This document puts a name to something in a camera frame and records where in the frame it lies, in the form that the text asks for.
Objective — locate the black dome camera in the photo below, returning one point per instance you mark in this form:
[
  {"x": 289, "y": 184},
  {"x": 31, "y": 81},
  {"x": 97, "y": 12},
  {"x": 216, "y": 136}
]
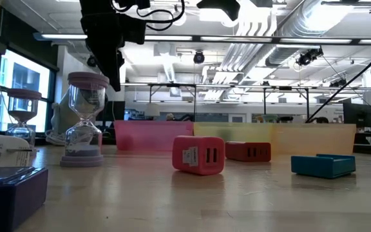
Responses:
[
  {"x": 199, "y": 57},
  {"x": 91, "y": 61}
]

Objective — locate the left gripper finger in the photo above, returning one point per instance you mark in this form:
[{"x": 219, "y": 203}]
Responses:
[{"x": 108, "y": 58}]

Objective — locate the dark red USB charger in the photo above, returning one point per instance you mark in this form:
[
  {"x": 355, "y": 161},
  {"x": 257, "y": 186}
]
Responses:
[{"x": 237, "y": 151}]

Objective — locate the lavender capped hourglass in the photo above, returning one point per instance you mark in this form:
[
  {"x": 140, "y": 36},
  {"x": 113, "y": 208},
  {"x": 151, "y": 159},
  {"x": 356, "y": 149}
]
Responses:
[
  {"x": 82, "y": 80},
  {"x": 24, "y": 94}
]

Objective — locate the black ceiling camera rig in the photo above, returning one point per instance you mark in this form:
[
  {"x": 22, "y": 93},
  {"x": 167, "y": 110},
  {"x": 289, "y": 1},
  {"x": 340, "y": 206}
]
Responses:
[{"x": 308, "y": 57}]

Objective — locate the large window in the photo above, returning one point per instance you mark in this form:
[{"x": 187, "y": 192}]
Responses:
[{"x": 24, "y": 74}]

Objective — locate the black computer monitor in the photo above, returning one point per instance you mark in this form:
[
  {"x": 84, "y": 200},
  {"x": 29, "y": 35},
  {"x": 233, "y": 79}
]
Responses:
[{"x": 357, "y": 114}]

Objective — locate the orange translucent plastic bin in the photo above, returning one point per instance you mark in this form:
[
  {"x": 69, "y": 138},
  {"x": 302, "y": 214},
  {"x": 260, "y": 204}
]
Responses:
[{"x": 314, "y": 138}]

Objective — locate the dark background monitor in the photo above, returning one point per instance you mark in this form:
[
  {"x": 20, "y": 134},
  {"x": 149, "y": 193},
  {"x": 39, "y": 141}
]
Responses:
[{"x": 118, "y": 112}]

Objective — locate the yellow translucent plastic bin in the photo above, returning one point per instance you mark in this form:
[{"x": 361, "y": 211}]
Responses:
[{"x": 253, "y": 132}]

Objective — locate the teal digital timer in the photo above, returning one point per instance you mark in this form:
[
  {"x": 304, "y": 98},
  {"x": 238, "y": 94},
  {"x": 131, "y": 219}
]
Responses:
[{"x": 320, "y": 167}]

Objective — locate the person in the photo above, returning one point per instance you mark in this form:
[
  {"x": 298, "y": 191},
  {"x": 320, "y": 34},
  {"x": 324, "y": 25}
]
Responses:
[
  {"x": 170, "y": 116},
  {"x": 321, "y": 120}
]

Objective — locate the pink dual USB charger cube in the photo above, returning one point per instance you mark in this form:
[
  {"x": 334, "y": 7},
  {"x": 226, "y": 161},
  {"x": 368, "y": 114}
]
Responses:
[{"x": 201, "y": 141}]

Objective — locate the black background workstation frame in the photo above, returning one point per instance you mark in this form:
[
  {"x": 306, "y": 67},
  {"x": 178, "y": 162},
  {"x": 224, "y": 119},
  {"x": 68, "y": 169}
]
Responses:
[{"x": 172, "y": 84}]

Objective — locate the purple rectangular box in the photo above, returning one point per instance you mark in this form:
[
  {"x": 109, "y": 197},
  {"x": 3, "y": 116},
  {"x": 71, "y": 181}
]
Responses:
[{"x": 8, "y": 199}]

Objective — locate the pink translucent plastic bin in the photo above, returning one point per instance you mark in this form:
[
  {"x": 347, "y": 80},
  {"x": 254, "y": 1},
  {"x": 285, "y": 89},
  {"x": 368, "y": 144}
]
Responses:
[{"x": 147, "y": 135}]

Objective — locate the long linear ceiling light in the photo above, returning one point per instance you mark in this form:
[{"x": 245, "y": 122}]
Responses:
[{"x": 172, "y": 37}]

